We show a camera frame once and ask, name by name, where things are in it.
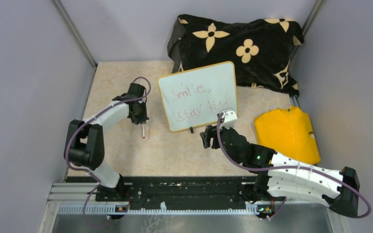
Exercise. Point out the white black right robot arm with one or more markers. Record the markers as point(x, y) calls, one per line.
point(282, 176)

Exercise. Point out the yellow cloth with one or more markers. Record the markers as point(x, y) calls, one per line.
point(288, 131)

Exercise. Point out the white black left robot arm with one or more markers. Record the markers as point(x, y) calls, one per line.
point(84, 150)

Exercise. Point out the black floral pillow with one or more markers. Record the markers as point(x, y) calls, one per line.
point(260, 50)

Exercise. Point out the yellow framed whiteboard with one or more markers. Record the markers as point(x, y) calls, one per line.
point(193, 98)

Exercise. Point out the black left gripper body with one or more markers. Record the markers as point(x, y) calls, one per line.
point(141, 116)

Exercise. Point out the white red capped marker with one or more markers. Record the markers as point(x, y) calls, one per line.
point(143, 131)

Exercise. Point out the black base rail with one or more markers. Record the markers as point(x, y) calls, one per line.
point(188, 195)

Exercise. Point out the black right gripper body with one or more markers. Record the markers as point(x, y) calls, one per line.
point(231, 156)

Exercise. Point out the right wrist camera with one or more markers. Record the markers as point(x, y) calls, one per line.
point(228, 119)

